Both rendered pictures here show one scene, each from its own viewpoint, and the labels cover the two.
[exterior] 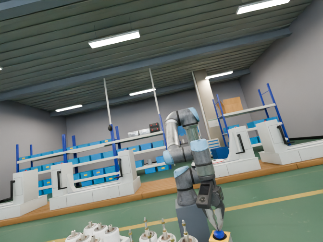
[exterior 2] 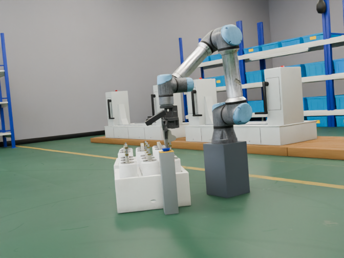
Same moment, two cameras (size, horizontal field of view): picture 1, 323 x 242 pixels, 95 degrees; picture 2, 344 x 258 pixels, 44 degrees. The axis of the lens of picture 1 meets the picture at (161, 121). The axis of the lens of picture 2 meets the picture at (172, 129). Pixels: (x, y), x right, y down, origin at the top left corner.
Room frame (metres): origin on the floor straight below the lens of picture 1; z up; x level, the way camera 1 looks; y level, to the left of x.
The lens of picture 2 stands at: (-0.61, -1.86, 0.55)
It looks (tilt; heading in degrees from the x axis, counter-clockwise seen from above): 3 degrees down; 53
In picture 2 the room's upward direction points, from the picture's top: 5 degrees counter-clockwise
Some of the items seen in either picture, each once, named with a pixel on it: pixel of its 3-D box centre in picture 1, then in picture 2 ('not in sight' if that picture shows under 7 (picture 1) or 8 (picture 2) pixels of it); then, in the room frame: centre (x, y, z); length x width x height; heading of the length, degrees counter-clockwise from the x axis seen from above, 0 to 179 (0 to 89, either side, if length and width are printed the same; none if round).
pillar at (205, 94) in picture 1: (208, 111); not in sight; (6.86, -2.28, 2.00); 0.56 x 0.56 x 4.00; 88
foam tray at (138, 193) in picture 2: not in sight; (150, 186); (0.74, 0.16, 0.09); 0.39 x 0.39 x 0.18; 60
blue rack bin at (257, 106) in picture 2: (78, 175); (264, 105); (5.57, 3.37, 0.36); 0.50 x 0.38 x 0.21; 178
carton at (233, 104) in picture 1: (229, 107); not in sight; (5.38, -2.56, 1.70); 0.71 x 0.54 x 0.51; 91
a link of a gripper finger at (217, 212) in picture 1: (220, 216); (170, 138); (0.67, -0.16, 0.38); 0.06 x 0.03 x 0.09; 150
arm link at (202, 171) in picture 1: (204, 170); (166, 101); (0.68, -0.14, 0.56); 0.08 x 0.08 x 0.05
